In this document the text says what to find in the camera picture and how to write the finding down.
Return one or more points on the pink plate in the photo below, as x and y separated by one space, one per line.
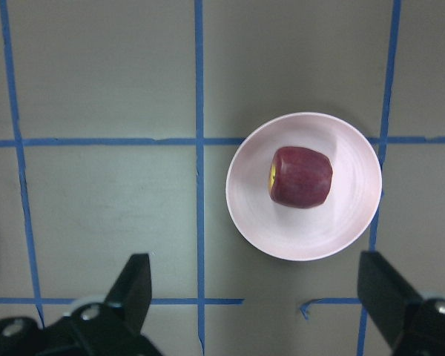
302 234

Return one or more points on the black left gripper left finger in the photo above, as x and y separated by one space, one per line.
130 295

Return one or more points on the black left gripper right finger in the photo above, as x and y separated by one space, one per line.
386 295

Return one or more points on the red apple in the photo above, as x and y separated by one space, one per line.
299 177

